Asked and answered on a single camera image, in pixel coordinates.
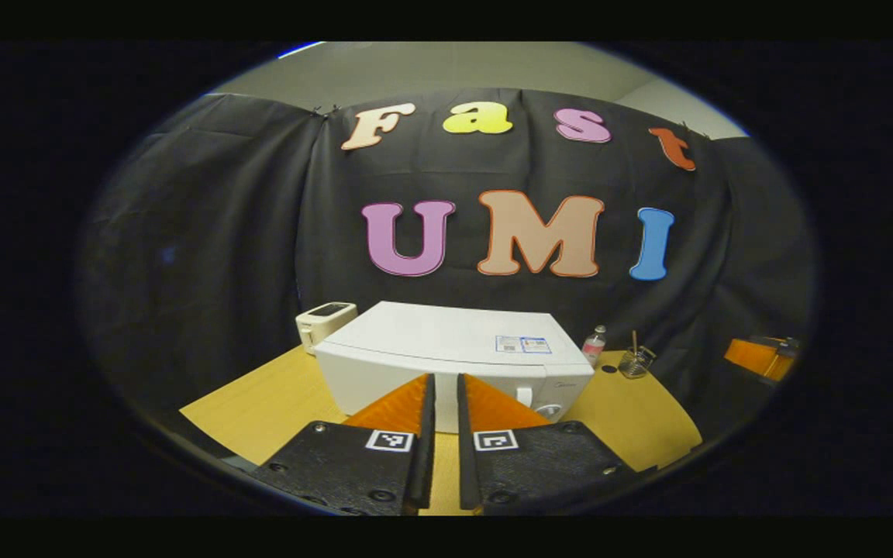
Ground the glass jar with stick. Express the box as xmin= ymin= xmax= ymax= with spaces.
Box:
xmin=619 ymin=331 xmax=657 ymax=380

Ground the white microwave oven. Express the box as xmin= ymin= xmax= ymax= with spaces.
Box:
xmin=315 ymin=301 xmax=596 ymax=435

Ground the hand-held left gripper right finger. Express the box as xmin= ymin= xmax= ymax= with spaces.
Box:
xmin=457 ymin=374 xmax=637 ymax=516

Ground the cream toaster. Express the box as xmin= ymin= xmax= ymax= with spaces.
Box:
xmin=295 ymin=301 xmax=359 ymax=356

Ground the small clear pink-label bottle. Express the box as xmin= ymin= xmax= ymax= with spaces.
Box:
xmin=582 ymin=325 xmax=608 ymax=367

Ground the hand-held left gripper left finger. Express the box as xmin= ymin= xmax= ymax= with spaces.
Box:
xmin=253 ymin=374 xmax=436 ymax=516

